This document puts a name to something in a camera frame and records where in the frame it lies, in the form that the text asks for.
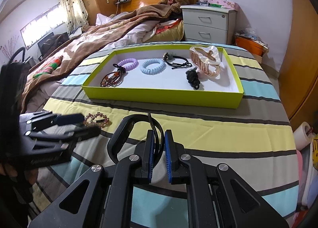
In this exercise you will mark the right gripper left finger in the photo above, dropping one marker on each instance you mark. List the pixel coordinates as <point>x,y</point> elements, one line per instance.
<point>102,197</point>

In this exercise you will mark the white paper roll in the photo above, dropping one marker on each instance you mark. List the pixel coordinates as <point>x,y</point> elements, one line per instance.
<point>303,136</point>

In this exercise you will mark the brown fleece blanket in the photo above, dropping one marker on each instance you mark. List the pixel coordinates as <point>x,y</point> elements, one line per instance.
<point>93,39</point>

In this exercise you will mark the black smart wristband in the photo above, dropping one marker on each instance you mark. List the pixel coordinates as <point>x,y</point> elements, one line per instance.
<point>134,127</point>

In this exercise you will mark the wooden wardrobe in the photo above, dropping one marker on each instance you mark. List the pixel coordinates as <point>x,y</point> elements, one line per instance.
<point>298,73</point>

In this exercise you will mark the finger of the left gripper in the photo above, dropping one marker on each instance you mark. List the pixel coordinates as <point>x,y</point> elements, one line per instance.
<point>30,138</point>
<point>38,121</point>

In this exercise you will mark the striped tablecloth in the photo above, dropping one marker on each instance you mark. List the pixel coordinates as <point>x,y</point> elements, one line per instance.
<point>255,139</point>

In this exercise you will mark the grey two-drawer nightstand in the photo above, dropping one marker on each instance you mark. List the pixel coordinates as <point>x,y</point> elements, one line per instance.
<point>208,24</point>

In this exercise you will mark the left hand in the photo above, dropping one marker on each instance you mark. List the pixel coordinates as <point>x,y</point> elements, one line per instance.
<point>21,181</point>

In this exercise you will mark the yellow pillow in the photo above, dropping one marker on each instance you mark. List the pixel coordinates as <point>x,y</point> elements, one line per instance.
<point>170,31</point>

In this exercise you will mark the orange storage box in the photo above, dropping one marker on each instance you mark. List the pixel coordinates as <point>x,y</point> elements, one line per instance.
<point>251,46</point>

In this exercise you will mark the lime green cardboard box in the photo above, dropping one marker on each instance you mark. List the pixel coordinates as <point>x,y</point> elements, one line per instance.
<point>169,86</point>

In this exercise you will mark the pink rhinestone hair clip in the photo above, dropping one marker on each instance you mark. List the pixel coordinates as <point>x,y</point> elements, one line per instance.
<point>98,119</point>

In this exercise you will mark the pink floral box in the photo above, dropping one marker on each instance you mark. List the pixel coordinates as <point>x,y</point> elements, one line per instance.
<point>228,4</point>

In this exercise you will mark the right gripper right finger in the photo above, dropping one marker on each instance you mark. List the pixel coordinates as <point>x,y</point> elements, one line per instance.
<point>217,196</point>

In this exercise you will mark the pink transparent claw clip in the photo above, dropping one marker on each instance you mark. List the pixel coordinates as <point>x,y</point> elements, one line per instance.
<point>206,59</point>

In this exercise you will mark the dotted window curtain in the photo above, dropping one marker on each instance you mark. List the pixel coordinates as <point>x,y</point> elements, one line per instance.
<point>75,14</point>

